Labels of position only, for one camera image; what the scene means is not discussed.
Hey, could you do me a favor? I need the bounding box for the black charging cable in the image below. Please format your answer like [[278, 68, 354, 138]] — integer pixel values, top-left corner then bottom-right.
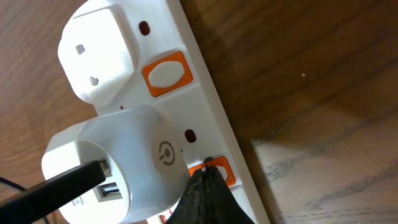
[[0, 159, 108, 224]]

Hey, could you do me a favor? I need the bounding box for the white power strip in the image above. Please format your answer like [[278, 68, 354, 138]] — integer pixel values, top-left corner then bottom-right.
[[67, 1, 269, 223]]

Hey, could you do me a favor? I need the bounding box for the white USB charger adapter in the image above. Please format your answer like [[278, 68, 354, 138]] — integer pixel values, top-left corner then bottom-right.
[[41, 105, 190, 223]]

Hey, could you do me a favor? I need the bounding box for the white plug in strip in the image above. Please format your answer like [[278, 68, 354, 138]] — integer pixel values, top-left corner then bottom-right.
[[58, 6, 136, 106]]

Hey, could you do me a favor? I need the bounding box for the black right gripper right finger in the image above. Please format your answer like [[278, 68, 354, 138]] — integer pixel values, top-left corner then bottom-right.
[[204, 157, 254, 224]]

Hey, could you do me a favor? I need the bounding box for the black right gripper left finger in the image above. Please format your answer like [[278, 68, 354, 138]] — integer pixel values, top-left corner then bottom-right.
[[166, 169, 208, 224]]

